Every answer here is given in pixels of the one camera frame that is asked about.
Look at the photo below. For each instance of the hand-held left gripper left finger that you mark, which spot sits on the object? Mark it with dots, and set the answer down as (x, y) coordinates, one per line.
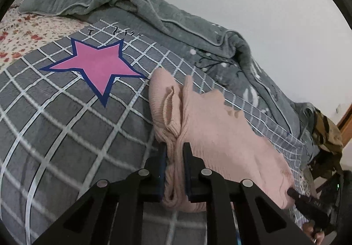
(162, 170)

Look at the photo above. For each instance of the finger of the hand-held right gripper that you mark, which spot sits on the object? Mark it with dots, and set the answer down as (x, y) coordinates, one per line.
(308, 205)

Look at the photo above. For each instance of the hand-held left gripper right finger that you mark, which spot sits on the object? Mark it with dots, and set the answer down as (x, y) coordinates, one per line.
(188, 173)

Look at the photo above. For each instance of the pink knit sweater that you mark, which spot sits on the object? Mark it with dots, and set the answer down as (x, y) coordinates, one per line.
(220, 137)

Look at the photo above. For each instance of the person's right hand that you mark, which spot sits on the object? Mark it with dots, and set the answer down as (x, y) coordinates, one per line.
(312, 234)

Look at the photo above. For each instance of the olive green bag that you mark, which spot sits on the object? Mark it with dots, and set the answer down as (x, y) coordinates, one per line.
(328, 135)

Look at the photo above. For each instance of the wooden door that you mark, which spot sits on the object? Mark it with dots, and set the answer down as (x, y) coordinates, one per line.
(347, 120)

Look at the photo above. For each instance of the grey checked star blanket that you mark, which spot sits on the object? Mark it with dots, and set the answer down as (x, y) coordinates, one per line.
(68, 124)

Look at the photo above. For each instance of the floral bed sheet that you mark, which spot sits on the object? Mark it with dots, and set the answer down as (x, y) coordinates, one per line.
(27, 30)

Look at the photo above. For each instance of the white wall switch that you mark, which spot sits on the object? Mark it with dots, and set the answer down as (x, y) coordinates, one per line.
(338, 109)

